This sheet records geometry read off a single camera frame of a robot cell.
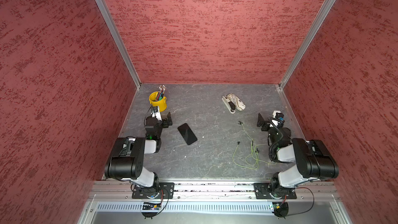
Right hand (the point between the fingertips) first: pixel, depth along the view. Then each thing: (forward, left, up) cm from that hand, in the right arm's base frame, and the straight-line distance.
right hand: (265, 115), depth 90 cm
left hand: (+3, +63, -2) cm, 63 cm away
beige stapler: (+13, +19, -7) cm, 24 cm away
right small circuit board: (-43, +3, -12) cm, 45 cm away
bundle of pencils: (+16, +65, +3) cm, 67 cm away
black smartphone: (-6, +47, -11) cm, 49 cm away
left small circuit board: (-43, +61, -11) cm, 75 cm away
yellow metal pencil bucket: (+12, +64, -1) cm, 65 cm away
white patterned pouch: (+15, +12, -9) cm, 21 cm away
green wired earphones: (-19, +8, -12) cm, 24 cm away
